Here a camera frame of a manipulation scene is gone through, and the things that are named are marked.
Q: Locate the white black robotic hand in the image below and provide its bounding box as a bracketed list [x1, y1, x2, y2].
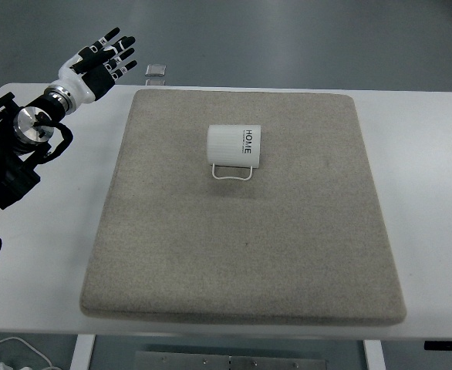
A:
[49, 28, 137, 111]

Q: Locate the left white table leg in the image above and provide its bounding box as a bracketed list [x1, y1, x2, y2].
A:
[69, 335, 96, 370]

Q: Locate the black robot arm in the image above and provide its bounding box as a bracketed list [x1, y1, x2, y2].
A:
[0, 86, 74, 210]

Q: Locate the silver floor socket box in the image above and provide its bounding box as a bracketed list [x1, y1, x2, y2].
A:
[145, 64, 167, 86]

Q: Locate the black desk control panel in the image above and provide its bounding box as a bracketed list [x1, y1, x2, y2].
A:
[423, 341, 452, 352]

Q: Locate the beige fabric mat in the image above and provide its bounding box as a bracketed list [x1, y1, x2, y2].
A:
[80, 89, 406, 326]

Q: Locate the white cable on floor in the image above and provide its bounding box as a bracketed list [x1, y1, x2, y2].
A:
[0, 336, 57, 370]

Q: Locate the white table leg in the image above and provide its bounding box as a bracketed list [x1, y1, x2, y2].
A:
[69, 335, 96, 370]
[363, 340, 386, 370]

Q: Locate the right white table leg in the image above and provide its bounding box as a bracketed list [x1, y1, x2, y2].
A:
[363, 340, 386, 370]

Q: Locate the white HOME mug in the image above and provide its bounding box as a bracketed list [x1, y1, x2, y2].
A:
[206, 125, 261, 181]

